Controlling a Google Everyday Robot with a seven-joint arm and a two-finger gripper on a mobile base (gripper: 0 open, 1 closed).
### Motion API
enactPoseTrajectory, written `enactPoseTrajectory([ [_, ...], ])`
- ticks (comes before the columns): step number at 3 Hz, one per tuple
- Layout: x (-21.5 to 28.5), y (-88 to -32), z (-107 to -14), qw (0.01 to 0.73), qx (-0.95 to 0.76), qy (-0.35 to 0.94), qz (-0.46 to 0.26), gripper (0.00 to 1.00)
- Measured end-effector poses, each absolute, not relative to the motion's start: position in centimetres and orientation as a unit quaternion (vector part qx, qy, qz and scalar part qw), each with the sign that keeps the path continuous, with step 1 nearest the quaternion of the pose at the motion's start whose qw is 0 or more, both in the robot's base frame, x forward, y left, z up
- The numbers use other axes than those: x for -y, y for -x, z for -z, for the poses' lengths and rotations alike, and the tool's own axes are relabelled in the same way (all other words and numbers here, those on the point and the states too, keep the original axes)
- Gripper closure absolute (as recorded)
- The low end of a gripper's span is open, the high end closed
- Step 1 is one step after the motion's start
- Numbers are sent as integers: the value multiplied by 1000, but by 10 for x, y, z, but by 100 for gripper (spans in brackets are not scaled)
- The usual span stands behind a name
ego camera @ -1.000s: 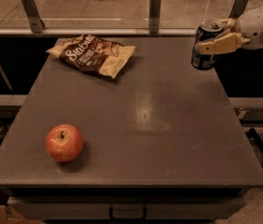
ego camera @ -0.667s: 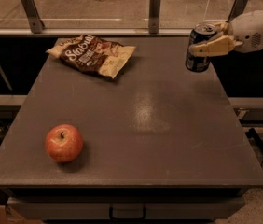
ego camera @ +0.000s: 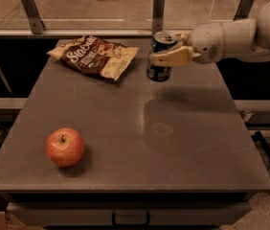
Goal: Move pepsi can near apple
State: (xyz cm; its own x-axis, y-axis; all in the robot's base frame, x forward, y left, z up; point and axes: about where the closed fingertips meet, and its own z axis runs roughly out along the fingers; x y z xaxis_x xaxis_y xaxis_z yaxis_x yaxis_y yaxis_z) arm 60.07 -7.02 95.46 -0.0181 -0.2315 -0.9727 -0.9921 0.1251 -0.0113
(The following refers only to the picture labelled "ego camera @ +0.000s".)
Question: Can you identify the brown and cream chip bag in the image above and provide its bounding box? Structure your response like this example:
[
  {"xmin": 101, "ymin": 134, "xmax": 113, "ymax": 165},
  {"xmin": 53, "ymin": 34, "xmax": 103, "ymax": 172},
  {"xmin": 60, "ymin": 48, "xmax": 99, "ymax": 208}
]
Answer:
[{"xmin": 48, "ymin": 35, "xmax": 139, "ymax": 81}]

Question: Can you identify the red apple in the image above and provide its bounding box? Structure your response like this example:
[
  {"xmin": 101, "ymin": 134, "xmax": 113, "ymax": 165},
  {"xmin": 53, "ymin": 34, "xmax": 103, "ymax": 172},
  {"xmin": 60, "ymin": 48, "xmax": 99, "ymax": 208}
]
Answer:
[{"xmin": 45, "ymin": 127, "xmax": 85, "ymax": 168}]

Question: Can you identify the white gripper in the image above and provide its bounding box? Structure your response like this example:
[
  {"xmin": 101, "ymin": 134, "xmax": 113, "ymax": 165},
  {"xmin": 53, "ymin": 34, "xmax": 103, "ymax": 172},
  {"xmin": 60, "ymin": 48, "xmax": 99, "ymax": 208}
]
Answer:
[{"xmin": 149, "ymin": 23, "xmax": 224, "ymax": 67}]

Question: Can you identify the clear acrylic barrier panel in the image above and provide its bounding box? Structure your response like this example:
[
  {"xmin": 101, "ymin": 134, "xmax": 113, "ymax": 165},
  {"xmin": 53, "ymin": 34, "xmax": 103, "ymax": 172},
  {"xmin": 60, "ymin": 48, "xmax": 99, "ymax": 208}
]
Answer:
[{"xmin": 0, "ymin": 0, "xmax": 270, "ymax": 31}]

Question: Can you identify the blue pepsi can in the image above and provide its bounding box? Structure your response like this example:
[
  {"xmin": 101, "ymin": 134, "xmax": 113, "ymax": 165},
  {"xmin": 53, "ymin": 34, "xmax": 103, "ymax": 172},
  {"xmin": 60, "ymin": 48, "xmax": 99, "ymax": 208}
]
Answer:
[{"xmin": 146, "ymin": 31, "xmax": 178, "ymax": 82}]

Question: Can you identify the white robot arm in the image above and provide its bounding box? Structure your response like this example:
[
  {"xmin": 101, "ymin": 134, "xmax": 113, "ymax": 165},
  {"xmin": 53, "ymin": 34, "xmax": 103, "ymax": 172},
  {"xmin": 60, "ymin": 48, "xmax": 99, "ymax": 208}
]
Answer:
[{"xmin": 149, "ymin": 3, "xmax": 270, "ymax": 67}]

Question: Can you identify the left metal bracket post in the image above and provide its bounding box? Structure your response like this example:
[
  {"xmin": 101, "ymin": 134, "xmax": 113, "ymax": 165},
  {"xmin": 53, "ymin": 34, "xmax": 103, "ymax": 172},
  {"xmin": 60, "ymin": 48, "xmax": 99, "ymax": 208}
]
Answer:
[{"xmin": 21, "ymin": 0, "xmax": 45, "ymax": 35}]

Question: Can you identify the metal bracket post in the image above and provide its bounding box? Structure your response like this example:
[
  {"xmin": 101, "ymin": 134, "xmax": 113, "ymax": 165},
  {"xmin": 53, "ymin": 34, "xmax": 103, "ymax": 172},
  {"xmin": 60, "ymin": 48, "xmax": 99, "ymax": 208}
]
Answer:
[
  {"xmin": 21, "ymin": 0, "xmax": 45, "ymax": 35},
  {"xmin": 234, "ymin": 0, "xmax": 255, "ymax": 20},
  {"xmin": 152, "ymin": 0, "xmax": 165, "ymax": 34}
]

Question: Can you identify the grey drawer with handle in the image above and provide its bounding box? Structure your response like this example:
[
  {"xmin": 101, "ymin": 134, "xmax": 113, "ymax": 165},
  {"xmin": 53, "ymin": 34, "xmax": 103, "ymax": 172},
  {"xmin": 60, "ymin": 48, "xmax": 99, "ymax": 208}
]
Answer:
[{"xmin": 8, "ymin": 202, "xmax": 251, "ymax": 227}]

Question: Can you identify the right metal bracket post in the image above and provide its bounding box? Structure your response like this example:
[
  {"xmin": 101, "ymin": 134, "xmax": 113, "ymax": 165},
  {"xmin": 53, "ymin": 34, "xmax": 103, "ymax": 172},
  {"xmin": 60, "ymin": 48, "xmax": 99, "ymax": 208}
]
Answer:
[{"xmin": 234, "ymin": 0, "xmax": 255, "ymax": 20}]

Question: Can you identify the cardboard box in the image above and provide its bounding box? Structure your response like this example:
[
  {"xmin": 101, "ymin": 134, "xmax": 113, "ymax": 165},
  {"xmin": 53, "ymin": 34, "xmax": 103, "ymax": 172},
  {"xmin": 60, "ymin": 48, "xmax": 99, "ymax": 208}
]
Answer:
[{"xmin": 0, "ymin": 196, "xmax": 44, "ymax": 230}]

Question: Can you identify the middle metal bracket post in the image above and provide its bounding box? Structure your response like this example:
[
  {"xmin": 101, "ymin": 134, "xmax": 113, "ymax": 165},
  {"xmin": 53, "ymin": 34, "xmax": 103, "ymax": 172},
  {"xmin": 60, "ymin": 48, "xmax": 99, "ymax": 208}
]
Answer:
[{"xmin": 152, "ymin": 0, "xmax": 165, "ymax": 34}]

